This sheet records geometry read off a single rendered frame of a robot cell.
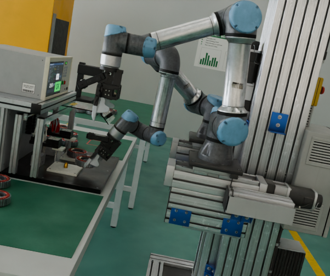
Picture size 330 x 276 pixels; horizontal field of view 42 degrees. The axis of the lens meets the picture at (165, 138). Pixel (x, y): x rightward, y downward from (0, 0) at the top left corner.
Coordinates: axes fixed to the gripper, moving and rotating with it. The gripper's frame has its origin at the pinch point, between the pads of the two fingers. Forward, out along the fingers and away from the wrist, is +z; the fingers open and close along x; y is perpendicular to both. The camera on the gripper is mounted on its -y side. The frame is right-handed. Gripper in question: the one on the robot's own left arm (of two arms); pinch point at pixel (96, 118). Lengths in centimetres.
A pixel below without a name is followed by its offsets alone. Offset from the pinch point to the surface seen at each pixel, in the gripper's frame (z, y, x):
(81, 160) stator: 30, -12, 44
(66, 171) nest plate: 37, -19, 43
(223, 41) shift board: -64, 82, 583
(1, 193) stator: 37.0, -32.4, -0.3
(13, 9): -45, -198, 391
